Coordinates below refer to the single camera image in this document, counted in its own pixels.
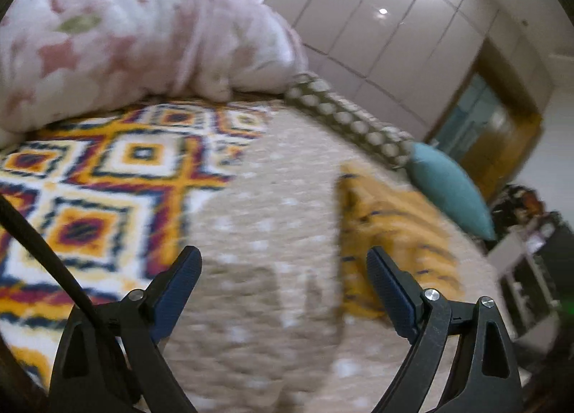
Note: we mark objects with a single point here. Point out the dark cluttered rack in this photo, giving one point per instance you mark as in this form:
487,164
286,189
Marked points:
522,206

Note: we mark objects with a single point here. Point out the pink floral duvet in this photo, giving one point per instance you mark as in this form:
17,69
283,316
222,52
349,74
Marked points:
134,36

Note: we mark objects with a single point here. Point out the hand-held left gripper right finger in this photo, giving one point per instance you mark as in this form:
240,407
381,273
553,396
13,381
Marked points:
391,292

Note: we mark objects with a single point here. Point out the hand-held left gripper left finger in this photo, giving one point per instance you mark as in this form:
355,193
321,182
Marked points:
179,292

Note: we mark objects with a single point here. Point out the white wardrobe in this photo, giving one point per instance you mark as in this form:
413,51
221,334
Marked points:
394,27

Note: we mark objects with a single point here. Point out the beige dotted bedspread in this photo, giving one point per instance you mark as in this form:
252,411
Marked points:
278,197

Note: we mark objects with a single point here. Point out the diamond patterned blanket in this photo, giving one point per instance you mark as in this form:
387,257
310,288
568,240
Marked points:
89,197

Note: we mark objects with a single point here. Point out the white shelf unit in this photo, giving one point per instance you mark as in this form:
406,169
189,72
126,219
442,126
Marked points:
515,269

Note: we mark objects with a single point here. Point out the yellow striped sweater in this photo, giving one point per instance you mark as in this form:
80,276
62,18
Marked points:
394,233

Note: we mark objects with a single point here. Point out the yellow wooden door frame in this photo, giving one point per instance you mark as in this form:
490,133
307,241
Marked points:
506,148

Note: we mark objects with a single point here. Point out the polka dot bolster pillow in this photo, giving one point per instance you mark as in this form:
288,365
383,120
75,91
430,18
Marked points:
354,121

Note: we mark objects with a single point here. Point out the teal ribbed pillow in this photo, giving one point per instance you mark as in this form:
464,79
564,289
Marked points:
448,188

